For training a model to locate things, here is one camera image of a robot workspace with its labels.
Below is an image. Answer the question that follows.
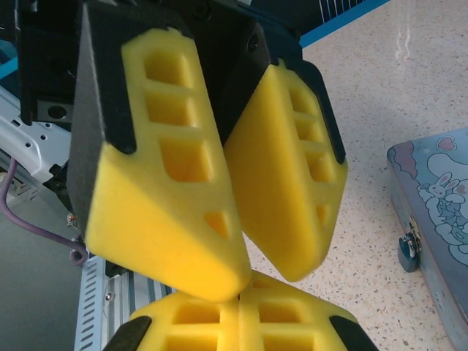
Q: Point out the right gripper yellow-padded right finger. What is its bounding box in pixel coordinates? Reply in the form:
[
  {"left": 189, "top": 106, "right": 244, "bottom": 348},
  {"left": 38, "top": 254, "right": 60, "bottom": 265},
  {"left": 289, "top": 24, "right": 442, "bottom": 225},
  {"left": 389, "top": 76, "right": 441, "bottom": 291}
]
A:
[{"left": 239, "top": 269, "right": 380, "bottom": 351}]

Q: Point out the blue cartoon tin box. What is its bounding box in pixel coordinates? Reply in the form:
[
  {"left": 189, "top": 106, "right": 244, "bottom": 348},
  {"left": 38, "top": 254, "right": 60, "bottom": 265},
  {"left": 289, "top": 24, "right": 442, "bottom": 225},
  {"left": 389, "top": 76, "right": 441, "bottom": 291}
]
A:
[{"left": 386, "top": 127, "right": 468, "bottom": 351}]

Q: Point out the right gripper yellow-padded left finger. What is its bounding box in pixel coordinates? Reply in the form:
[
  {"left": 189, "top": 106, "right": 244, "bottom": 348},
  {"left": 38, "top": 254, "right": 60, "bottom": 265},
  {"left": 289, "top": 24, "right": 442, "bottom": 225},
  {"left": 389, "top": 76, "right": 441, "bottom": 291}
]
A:
[{"left": 105, "top": 288, "right": 241, "bottom": 351}]

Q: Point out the slotted grey cable duct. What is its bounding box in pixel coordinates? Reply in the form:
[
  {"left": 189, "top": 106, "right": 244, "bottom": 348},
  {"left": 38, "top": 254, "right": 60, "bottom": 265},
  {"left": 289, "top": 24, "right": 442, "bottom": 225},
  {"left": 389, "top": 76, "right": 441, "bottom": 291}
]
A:
[{"left": 74, "top": 254, "right": 111, "bottom": 351}]

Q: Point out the blue table border strip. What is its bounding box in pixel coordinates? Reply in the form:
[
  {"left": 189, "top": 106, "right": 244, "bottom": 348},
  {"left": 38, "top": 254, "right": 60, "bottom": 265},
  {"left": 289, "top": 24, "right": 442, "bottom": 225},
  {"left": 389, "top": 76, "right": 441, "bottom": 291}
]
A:
[{"left": 298, "top": 0, "right": 389, "bottom": 48}]

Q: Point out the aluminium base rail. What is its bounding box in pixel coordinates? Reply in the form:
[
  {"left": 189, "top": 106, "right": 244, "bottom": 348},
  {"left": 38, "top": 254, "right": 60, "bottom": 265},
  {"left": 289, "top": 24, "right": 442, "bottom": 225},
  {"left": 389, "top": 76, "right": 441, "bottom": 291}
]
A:
[{"left": 105, "top": 260, "right": 177, "bottom": 320}]

